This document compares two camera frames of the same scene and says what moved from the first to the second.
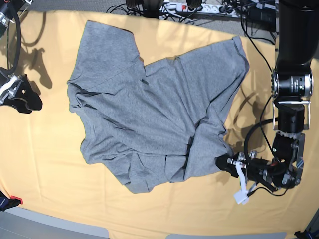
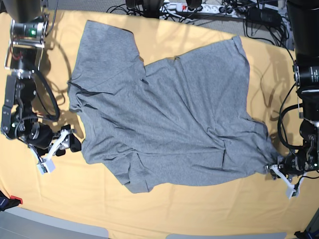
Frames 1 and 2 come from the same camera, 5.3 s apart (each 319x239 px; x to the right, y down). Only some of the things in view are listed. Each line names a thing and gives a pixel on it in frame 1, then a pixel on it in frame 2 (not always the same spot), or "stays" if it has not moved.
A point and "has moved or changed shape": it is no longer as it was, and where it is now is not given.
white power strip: (205, 8) stays
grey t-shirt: (146, 124) has moved or changed shape
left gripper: (26, 100) to (43, 140)
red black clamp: (6, 203) stays
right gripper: (256, 169) to (292, 164)
